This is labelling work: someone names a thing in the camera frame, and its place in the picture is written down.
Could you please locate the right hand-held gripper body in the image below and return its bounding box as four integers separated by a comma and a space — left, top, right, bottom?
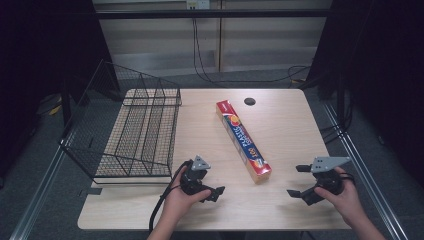
301, 156, 352, 206

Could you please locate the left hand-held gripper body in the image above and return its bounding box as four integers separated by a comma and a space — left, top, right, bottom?
179, 154, 213, 196

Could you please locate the long red blue wrap box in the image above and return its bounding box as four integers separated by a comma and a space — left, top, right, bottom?
215, 99, 273, 185

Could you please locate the black wire mesh basket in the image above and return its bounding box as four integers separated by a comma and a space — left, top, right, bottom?
59, 59, 183, 185

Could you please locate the person's right hand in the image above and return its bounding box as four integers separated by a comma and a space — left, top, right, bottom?
313, 166, 364, 228

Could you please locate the person's left hand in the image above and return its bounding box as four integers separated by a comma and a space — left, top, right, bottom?
161, 171, 213, 228

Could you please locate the dark curtain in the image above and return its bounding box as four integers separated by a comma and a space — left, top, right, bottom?
305, 0, 424, 188
0, 0, 122, 178

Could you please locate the silver metal floor rail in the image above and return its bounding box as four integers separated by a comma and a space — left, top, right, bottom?
9, 146, 65, 240
323, 103, 410, 240

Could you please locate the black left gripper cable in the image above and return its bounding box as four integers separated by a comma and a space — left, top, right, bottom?
148, 159, 195, 233

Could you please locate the black floor cable bundle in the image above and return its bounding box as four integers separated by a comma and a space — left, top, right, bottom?
319, 96, 354, 145

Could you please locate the black hanging floor cable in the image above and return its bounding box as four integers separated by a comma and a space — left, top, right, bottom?
191, 18, 313, 84

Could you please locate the black horizontal frame bar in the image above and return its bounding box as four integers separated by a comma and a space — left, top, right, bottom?
95, 9, 332, 20

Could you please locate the white wall power outlet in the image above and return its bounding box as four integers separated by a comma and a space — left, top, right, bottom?
186, 0, 211, 10

